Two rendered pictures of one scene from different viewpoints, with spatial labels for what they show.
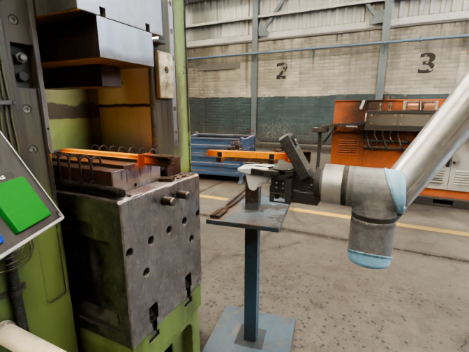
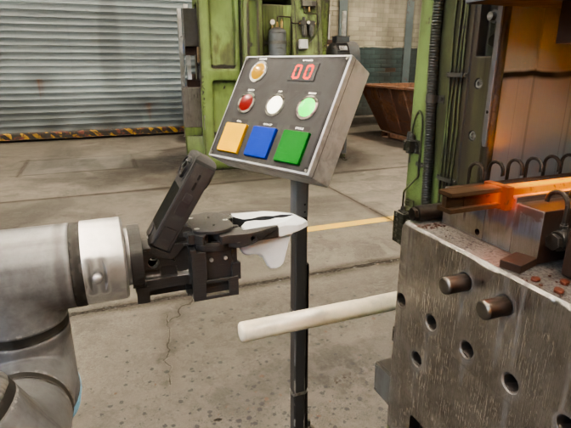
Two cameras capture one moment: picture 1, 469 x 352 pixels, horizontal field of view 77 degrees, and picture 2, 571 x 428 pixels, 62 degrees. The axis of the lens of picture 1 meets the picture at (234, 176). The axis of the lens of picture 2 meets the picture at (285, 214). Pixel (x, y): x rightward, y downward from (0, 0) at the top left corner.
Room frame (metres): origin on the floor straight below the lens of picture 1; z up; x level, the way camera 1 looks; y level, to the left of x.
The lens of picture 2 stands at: (1.12, -0.43, 1.18)
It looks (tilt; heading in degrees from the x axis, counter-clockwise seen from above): 18 degrees down; 133
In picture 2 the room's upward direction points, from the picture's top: straight up
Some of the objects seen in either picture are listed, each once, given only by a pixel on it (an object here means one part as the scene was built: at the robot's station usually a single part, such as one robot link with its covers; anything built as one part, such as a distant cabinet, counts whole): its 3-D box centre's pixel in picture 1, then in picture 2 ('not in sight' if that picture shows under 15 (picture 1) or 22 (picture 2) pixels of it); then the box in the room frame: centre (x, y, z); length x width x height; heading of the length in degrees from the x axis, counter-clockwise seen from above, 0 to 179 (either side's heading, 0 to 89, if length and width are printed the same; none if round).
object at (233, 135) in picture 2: not in sight; (233, 137); (0.22, 0.33, 1.01); 0.07 x 0.05 x 0.07; 0
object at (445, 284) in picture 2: (168, 201); (454, 284); (0.86, 0.20, 0.87); 0.04 x 0.03 x 0.03; 65
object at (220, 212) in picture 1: (239, 196); not in sight; (1.43, -0.03, 0.71); 0.60 x 0.04 x 0.01; 159
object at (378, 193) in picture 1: (373, 189); (19, 274); (0.62, -0.30, 0.98); 0.12 x 0.09 x 0.10; 64
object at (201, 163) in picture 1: (216, 155); not in sight; (5.02, 0.30, 0.36); 1.20 x 0.80 x 0.72; 70
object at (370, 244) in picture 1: (370, 236); (30, 374); (0.62, -0.31, 0.86); 0.12 x 0.09 x 0.12; 154
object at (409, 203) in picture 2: not in sight; (404, 228); (0.58, 0.56, 0.80); 0.06 x 0.03 x 0.14; 155
